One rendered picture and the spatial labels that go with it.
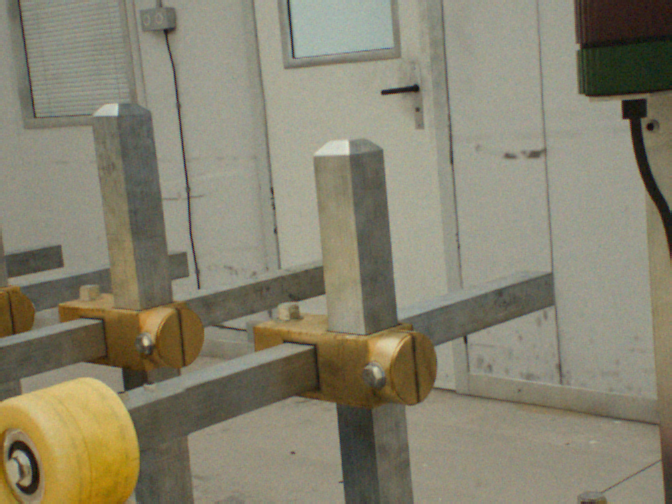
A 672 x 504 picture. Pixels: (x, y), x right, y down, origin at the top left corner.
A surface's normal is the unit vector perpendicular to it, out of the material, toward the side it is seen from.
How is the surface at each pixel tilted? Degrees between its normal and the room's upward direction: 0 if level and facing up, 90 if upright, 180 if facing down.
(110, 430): 67
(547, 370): 90
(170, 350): 90
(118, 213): 90
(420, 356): 90
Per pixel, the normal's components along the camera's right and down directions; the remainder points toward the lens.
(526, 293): 0.72, 0.04
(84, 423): 0.55, -0.52
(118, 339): -0.69, 0.17
